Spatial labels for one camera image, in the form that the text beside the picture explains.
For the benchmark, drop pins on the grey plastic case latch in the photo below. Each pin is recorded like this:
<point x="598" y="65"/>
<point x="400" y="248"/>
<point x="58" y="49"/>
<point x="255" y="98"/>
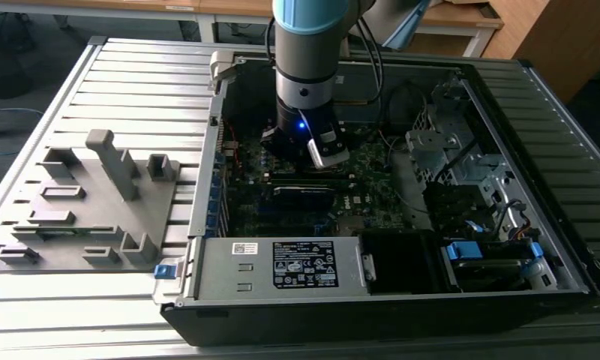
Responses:
<point x="221" y="65"/>

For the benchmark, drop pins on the perforated metal drive cage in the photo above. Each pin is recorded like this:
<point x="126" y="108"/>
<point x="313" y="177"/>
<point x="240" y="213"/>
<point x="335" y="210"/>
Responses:
<point x="447" y="122"/>

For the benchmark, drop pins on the green motherboard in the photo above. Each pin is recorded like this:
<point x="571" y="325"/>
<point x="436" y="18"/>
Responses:
<point x="375" y="187"/>

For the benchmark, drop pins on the blue plastic case latch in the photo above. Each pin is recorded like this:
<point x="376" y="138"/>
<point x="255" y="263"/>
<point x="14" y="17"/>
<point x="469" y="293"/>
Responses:
<point x="164" y="272"/>

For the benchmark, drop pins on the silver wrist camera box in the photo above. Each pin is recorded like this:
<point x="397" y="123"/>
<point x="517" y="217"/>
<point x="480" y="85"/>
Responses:
<point x="329" y="153"/>

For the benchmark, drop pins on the wooden desk white frame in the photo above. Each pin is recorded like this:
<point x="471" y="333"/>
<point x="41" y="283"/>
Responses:
<point x="460" y="20"/>
<point x="104" y="3"/>

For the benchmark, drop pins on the silver metal disk bay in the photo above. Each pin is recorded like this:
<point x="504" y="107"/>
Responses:
<point x="427" y="144"/>

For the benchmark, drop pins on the black PC case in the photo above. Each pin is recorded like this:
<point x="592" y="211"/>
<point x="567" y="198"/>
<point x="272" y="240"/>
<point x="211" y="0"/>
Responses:
<point x="329" y="326"/>

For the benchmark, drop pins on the green RAM stick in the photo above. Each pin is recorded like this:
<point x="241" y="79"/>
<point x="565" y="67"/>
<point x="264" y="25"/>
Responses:
<point x="62" y="233"/>

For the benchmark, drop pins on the black plastic shroud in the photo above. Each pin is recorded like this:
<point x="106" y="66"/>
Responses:
<point x="400" y="262"/>

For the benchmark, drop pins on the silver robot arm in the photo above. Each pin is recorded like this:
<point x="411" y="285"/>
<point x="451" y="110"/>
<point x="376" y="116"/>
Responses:
<point x="304" y="56"/>

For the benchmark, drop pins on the wooden cabinet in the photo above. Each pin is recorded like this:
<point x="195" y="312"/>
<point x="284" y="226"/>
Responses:
<point x="555" y="37"/>

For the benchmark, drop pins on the grey parts rack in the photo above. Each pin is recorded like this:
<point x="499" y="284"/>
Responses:
<point x="104" y="210"/>

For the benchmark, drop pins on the black graphics card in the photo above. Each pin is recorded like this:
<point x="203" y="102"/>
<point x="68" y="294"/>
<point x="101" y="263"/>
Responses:
<point x="303" y="198"/>

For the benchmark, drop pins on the silver power supply unit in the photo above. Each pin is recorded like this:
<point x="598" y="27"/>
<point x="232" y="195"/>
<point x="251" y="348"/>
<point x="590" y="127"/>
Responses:
<point x="220" y="270"/>

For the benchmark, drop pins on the grey chipset heat sink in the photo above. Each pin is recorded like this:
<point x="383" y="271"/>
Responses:
<point x="351" y="223"/>

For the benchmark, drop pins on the blue disk carrier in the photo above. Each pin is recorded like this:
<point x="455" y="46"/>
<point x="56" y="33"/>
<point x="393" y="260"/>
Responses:
<point x="463" y="250"/>

